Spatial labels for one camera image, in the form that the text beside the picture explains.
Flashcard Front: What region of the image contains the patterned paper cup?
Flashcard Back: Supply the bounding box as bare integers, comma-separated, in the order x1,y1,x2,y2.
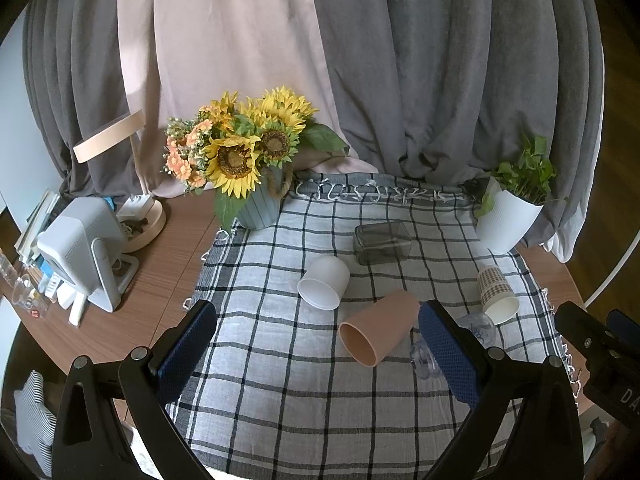
477,266,520,325

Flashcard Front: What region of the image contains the blue ribbed vase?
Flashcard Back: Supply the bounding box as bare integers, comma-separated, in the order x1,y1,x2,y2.
236,165,293,231

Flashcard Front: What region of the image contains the checkered grey tablecloth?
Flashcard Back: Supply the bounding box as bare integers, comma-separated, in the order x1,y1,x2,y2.
164,171,584,480

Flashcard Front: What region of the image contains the smoky square glass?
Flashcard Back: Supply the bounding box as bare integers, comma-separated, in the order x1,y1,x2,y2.
354,220,413,266

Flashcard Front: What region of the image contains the clear glass with blue print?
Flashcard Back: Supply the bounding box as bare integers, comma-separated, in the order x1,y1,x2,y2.
409,312,498,379

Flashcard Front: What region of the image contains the stack of books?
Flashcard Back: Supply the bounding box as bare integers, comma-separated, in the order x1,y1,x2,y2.
14,190,60,264

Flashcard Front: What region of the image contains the striped star cushion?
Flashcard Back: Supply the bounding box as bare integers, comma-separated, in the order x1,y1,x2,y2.
14,370,56,478

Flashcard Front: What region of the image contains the white paper cup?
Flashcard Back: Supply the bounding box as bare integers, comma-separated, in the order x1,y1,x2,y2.
297,256,350,311

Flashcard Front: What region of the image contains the white desk lamp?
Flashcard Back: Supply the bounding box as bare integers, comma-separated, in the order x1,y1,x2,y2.
72,108,168,254

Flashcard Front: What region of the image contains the white plant pot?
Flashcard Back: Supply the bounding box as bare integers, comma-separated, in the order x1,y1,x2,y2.
475,177,542,254

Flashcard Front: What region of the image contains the beige curtain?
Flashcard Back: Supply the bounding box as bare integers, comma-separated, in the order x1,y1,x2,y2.
117,0,382,198

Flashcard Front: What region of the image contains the green potted plant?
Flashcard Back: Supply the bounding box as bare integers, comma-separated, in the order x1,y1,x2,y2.
474,131,564,219

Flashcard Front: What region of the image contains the white chair frame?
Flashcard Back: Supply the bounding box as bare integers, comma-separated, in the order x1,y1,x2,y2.
584,230,640,309

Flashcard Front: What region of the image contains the pink plastic cup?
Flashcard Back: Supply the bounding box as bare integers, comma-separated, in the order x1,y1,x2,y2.
338,289,420,367

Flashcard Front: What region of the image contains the sunflower bouquet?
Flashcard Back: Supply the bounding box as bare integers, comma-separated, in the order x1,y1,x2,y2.
164,86,349,232

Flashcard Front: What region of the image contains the grey curtain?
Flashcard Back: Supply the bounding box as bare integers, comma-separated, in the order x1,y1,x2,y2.
23,0,604,261

